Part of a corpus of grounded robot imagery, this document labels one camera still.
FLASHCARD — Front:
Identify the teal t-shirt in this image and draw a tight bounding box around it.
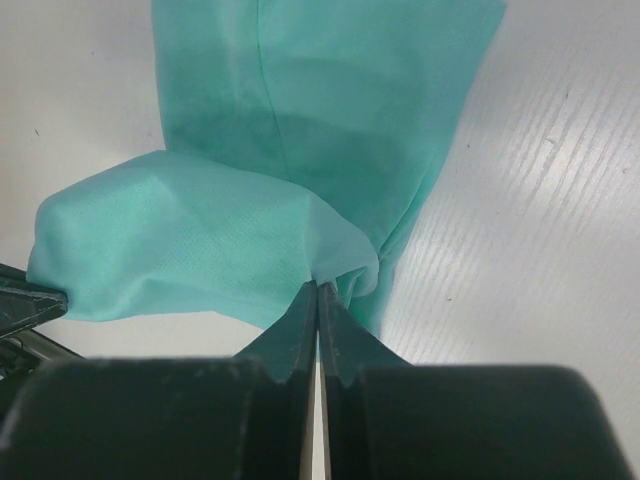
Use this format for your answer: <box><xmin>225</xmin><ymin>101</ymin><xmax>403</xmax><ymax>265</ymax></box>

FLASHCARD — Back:
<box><xmin>27</xmin><ymin>1</ymin><xmax>506</xmax><ymax>330</ymax></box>

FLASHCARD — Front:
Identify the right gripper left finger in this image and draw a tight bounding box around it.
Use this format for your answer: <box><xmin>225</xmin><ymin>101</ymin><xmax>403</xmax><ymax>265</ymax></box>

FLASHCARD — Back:
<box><xmin>1</xmin><ymin>282</ymin><xmax>318</xmax><ymax>479</ymax></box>

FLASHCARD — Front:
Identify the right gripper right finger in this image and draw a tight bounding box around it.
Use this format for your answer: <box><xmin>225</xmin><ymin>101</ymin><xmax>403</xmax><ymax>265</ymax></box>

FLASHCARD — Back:
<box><xmin>318</xmin><ymin>284</ymin><xmax>630</xmax><ymax>479</ymax></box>

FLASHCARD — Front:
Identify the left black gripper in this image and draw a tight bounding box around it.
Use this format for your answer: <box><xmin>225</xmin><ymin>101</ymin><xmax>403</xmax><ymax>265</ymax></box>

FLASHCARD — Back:
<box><xmin>0</xmin><ymin>264</ymin><xmax>68</xmax><ymax>339</ymax></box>

